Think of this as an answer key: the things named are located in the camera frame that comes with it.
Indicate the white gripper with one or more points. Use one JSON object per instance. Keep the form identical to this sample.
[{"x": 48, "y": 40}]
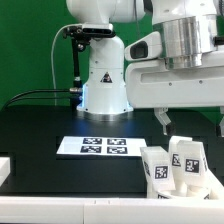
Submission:
[{"x": 151, "y": 85}]

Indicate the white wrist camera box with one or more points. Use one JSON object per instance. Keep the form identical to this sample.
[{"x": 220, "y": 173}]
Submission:
[{"x": 146, "y": 48}]

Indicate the black camera on stand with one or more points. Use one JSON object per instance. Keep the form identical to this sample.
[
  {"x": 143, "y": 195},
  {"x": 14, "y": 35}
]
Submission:
[{"x": 86, "y": 30}]

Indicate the white front rail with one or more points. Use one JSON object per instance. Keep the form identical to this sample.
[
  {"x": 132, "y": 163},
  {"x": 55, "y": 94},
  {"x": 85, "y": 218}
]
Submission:
[{"x": 34, "y": 210}]

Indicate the white round stool seat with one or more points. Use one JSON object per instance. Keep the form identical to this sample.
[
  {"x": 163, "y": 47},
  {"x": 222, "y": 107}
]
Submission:
[{"x": 193, "y": 192}]

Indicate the white left rail block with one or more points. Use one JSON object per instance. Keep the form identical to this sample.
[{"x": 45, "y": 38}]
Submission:
[{"x": 4, "y": 169}]

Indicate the white marker sheet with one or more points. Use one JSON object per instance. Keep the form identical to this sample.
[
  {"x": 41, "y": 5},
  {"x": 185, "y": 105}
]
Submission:
[{"x": 101, "y": 146}]

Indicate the black camera stand pole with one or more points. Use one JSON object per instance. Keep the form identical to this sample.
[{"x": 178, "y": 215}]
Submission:
[{"x": 77, "y": 63}]

